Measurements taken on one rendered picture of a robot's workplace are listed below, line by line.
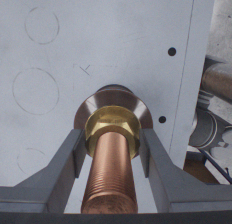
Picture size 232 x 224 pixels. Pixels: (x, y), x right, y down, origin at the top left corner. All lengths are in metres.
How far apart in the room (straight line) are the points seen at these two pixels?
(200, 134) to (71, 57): 0.35
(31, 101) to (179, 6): 0.28
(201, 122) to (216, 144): 0.09
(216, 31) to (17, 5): 1.77
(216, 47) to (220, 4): 0.38
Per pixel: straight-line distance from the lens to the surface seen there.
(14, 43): 0.31
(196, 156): 1.47
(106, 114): 0.17
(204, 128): 0.46
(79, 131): 0.16
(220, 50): 1.93
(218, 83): 0.52
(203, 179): 1.28
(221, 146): 0.53
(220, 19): 1.95
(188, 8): 0.30
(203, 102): 0.64
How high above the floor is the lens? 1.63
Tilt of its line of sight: 75 degrees down
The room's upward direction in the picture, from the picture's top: 180 degrees counter-clockwise
